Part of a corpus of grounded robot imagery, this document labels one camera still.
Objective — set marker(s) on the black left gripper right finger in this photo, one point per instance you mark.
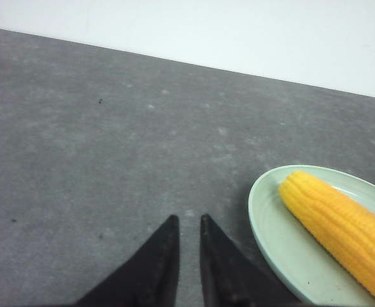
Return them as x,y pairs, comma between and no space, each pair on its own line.
229,278

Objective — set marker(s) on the green oval plate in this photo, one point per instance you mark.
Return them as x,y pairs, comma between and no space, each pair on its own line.
297,259

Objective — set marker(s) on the yellow corn cob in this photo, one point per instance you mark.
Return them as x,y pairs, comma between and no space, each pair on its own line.
341,225

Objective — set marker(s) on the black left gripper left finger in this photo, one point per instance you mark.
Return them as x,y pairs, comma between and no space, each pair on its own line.
149,278

